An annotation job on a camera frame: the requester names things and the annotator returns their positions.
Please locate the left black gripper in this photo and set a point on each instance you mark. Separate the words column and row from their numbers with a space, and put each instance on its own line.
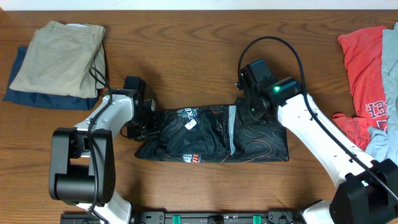
column 152, row 121

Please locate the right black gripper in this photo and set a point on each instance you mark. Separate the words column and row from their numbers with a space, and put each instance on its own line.
column 244, row 112

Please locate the black printed cycling jersey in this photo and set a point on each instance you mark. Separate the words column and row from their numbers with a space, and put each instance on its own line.
column 215, row 134

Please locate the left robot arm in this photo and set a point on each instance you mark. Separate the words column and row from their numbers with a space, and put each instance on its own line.
column 82, row 163

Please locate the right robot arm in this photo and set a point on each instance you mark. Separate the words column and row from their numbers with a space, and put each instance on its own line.
column 366, row 190

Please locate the folded khaki pants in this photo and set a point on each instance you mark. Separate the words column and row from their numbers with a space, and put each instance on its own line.
column 59, row 58

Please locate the red t-shirt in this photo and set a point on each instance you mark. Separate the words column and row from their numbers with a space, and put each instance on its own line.
column 362, row 50

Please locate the light blue t-shirt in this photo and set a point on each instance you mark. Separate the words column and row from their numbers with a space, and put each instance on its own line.
column 383, row 145

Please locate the folded navy blue garment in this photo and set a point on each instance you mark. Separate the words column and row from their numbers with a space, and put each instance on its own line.
column 42, row 100

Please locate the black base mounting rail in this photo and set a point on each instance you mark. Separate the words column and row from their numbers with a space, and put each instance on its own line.
column 272, row 217

